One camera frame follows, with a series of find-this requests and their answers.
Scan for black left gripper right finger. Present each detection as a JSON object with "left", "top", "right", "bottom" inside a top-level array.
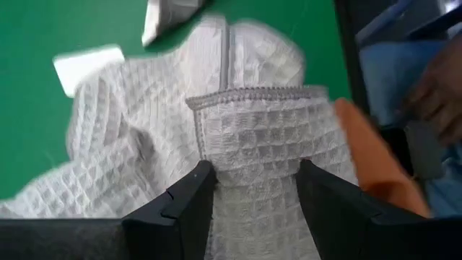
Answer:
[{"left": 295, "top": 158, "right": 462, "bottom": 260}]

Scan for person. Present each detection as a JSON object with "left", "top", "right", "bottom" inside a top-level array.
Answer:
[{"left": 355, "top": 0, "right": 462, "bottom": 217}]

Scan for person's hand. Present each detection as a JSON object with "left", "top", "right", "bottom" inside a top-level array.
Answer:
[{"left": 404, "top": 38, "right": 462, "bottom": 147}]

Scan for grey handheld device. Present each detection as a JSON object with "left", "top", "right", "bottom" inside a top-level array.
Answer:
[{"left": 403, "top": 121, "right": 445, "bottom": 181}]

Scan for light grey towel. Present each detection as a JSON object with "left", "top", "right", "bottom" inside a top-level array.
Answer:
[{"left": 141, "top": 0, "right": 207, "bottom": 48}]

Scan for orange towel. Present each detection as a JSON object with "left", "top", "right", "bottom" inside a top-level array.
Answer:
[{"left": 334, "top": 97, "right": 431, "bottom": 218}]

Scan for black table frame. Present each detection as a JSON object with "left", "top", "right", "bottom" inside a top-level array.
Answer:
[{"left": 334, "top": 0, "right": 380, "bottom": 126}]

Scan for light waffle weave towel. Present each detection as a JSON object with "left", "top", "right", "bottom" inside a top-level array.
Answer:
[{"left": 0, "top": 14, "right": 359, "bottom": 260}]

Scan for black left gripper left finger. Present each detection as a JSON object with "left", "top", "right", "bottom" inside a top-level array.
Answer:
[{"left": 122, "top": 160, "right": 217, "bottom": 260}]

